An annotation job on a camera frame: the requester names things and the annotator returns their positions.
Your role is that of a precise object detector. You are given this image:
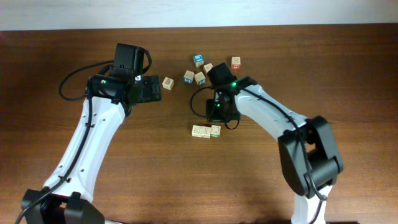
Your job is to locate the blue side wooden block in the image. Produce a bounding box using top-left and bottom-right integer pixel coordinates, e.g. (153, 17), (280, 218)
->
(194, 72), (206, 85)

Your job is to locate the red A wooden block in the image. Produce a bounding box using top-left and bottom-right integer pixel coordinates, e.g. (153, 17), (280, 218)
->
(203, 63), (213, 75)

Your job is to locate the green edge wooden block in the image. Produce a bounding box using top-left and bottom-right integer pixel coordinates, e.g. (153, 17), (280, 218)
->
(211, 125), (221, 138)

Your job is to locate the blue top wooden block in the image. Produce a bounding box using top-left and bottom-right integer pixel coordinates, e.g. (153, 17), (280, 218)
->
(193, 54), (204, 67)

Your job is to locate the letter I wooden block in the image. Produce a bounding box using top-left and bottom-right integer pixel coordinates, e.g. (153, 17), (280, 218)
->
(201, 126), (211, 138)

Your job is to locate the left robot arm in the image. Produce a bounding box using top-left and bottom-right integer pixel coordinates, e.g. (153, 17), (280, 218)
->
(16, 43), (162, 223)

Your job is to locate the pineapple wooden block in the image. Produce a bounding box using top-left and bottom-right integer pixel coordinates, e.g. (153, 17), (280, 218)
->
(162, 77), (174, 90)

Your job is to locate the green Z wooden block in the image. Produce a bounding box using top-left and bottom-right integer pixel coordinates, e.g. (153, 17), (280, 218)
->
(192, 125), (203, 138)

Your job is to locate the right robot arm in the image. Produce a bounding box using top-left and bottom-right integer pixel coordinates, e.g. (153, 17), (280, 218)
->
(206, 63), (344, 223)

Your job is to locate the red bottom wooden block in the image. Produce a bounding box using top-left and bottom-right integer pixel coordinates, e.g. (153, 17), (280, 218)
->
(231, 57), (241, 70)

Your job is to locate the blue five wooden block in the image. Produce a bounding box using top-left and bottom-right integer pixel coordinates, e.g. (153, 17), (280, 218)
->
(183, 70), (195, 84)

